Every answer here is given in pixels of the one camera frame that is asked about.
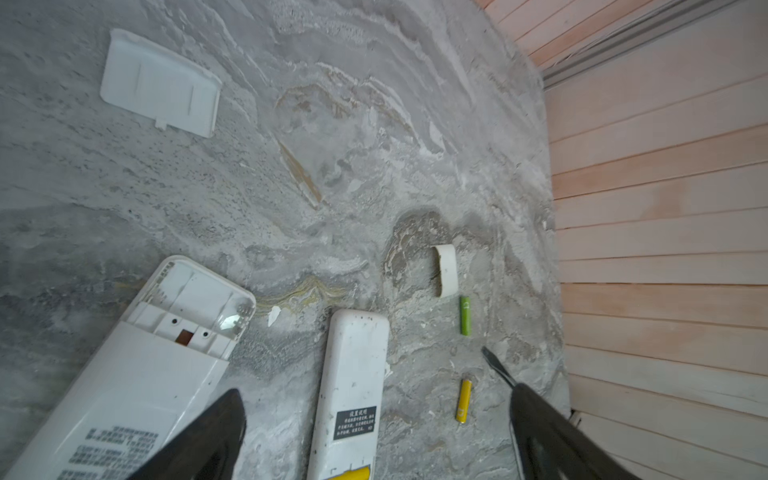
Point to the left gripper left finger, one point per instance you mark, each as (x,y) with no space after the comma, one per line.
(208,448)

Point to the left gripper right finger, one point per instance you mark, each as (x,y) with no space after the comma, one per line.
(550,447)

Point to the yellow AAA battery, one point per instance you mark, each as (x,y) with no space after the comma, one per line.
(463,402)

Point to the white remote with yellow sticker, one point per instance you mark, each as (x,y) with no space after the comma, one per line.
(151,377)

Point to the red handled screwdriver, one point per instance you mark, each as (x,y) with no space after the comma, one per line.
(496,365)

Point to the red white remote control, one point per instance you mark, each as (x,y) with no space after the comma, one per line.
(346,426)

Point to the green AAA battery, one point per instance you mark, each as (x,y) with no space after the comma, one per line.
(465,316)

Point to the white remote battery cover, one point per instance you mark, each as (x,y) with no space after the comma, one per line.
(448,270)

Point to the yellow battery in remote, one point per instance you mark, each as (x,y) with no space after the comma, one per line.
(363,473)

